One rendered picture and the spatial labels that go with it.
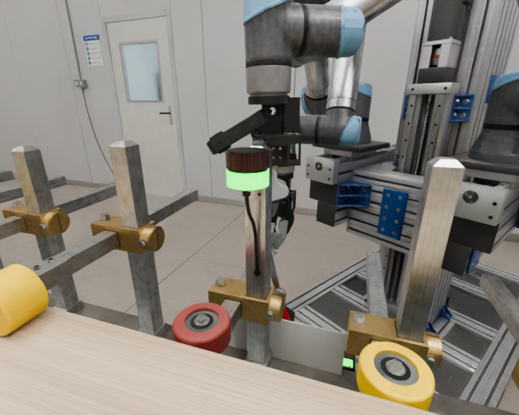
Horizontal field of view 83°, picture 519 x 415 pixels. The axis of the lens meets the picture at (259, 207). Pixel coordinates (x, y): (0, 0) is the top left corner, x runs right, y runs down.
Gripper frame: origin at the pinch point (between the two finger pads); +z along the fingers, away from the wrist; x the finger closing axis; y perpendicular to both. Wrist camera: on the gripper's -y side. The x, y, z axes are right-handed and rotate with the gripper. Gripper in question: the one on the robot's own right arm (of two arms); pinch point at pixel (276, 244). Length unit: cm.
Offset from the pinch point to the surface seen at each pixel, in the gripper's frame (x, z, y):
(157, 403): -1, -9, -53
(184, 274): 92, 84, 86
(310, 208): 22, 79, 233
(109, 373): 6, -9, -52
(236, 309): -1.5, -4.5, -32.8
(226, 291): 1.4, -5.4, -29.9
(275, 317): -8.0, -2.7, -30.8
